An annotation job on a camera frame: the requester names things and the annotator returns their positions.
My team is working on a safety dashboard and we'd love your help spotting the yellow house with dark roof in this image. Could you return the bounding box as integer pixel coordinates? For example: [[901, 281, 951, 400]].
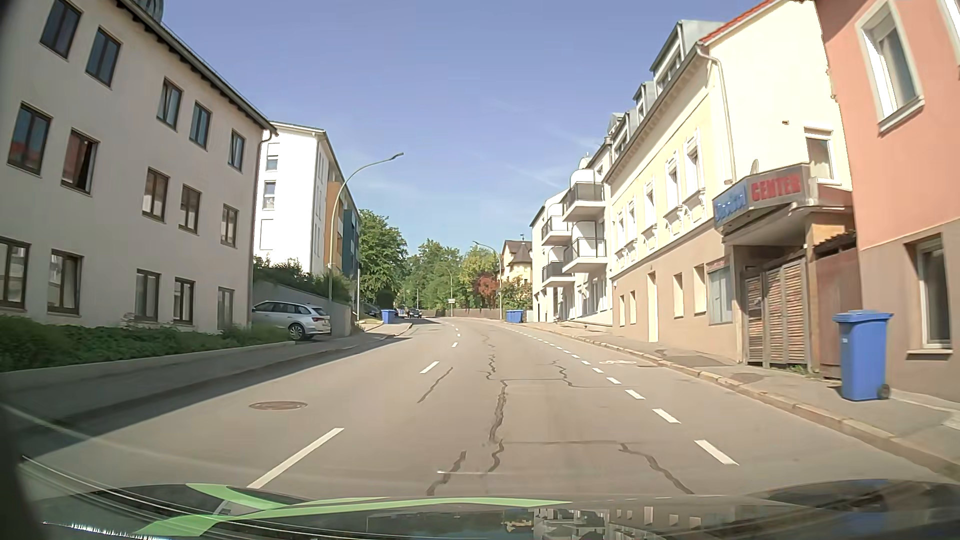
[[501, 239, 534, 285]]

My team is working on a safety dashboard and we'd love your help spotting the beige building with dark windows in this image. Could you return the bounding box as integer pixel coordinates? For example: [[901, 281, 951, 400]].
[[0, 0, 277, 335]]

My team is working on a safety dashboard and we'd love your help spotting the green hedge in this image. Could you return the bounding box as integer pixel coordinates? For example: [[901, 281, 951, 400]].
[[253, 257, 354, 303]]

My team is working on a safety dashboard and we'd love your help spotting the white building with balconies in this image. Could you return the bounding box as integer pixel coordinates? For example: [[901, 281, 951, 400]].
[[528, 112, 627, 325]]

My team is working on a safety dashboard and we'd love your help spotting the car's own bonnet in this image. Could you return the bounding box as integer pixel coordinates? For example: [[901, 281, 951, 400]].
[[18, 459, 960, 540]]

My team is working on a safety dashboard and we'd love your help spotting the grey concrete wall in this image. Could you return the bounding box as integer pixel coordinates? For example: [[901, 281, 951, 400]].
[[252, 279, 355, 338]]

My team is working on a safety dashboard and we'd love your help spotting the pink building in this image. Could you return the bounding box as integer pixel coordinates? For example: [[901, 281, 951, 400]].
[[813, 0, 960, 403]]

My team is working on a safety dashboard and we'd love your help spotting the curved street lamp post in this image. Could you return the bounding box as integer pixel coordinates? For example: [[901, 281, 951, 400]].
[[327, 152, 405, 303]]

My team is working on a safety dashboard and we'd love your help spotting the low stone wall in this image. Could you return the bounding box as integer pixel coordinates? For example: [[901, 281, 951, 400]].
[[421, 307, 505, 320]]

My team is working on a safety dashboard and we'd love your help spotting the row of trees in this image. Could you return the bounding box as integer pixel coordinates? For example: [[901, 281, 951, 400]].
[[358, 208, 534, 312]]

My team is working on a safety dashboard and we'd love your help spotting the wooden slatted gate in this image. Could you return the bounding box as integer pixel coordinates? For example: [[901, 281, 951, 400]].
[[742, 256, 811, 370]]

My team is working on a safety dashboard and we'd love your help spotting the white apartment building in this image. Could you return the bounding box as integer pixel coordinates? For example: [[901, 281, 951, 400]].
[[253, 121, 363, 280]]

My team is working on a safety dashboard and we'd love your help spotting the green ground cover bed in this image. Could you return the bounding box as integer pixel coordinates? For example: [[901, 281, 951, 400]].
[[0, 315, 292, 374]]

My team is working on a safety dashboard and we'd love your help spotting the silver estate car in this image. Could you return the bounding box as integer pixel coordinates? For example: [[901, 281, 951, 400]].
[[251, 300, 333, 342]]

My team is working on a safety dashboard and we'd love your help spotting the large blue wheelie bin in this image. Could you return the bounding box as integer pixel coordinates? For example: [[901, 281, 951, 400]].
[[832, 309, 894, 402]]

